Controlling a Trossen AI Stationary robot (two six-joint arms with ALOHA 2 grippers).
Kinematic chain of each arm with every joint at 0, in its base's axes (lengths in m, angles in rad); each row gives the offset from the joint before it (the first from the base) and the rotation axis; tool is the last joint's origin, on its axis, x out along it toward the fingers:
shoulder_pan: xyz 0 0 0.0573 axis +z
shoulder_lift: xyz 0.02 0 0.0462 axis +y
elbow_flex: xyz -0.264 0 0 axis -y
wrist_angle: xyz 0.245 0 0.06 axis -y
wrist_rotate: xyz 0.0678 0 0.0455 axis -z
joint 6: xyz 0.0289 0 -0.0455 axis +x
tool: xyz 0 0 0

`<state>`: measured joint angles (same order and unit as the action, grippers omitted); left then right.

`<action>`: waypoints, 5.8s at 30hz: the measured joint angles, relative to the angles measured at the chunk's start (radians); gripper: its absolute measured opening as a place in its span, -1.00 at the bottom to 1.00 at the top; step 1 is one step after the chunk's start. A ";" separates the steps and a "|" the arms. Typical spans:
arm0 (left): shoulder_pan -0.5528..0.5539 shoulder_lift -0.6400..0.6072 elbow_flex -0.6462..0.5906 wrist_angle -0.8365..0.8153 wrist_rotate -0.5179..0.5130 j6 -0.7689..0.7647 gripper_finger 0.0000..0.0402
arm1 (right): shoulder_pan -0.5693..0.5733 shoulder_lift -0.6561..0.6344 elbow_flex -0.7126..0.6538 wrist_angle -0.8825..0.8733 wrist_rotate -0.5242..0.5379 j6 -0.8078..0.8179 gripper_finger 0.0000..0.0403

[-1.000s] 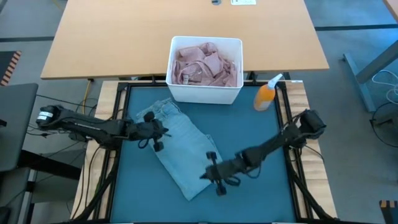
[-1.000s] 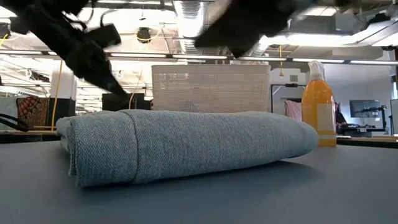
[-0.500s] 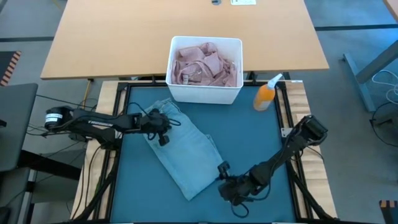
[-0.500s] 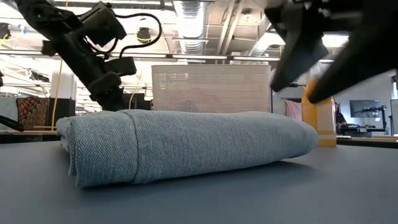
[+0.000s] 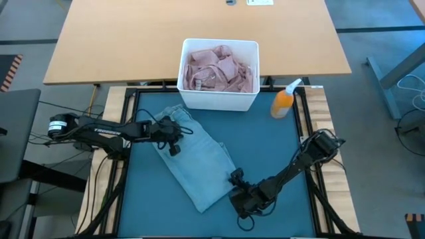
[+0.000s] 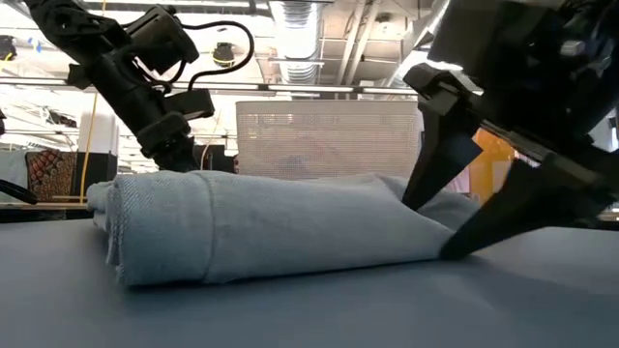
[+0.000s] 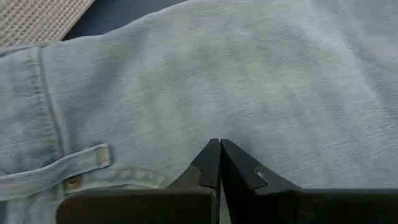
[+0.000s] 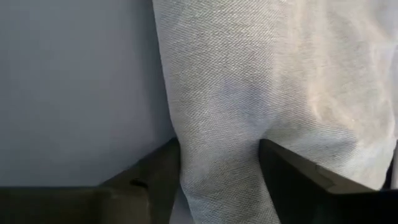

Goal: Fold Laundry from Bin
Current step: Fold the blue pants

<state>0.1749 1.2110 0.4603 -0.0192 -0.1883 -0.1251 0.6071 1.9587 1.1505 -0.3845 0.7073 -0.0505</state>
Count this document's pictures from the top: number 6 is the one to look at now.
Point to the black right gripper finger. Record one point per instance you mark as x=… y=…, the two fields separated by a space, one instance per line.
x=532 y=203
x=447 y=145

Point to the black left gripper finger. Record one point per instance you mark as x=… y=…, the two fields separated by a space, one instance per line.
x=176 y=159

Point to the light blue denim jeans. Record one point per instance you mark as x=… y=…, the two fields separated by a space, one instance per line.
x=271 y=227

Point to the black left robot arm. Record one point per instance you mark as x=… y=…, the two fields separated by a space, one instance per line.
x=67 y=24

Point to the white plastic laundry bin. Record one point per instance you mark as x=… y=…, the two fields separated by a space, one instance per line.
x=329 y=140

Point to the orange spray bottle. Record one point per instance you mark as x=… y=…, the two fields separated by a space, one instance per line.
x=493 y=164

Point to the black and white pillar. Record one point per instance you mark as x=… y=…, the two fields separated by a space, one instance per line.
x=99 y=154

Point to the patterned red fabric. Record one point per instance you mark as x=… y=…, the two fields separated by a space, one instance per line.
x=48 y=174

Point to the long ceiling light bar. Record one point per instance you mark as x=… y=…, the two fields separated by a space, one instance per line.
x=314 y=88

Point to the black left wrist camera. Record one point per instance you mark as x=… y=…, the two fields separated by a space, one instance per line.
x=159 y=38

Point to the silver ceiling air duct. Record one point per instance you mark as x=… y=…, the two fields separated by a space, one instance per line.
x=297 y=38

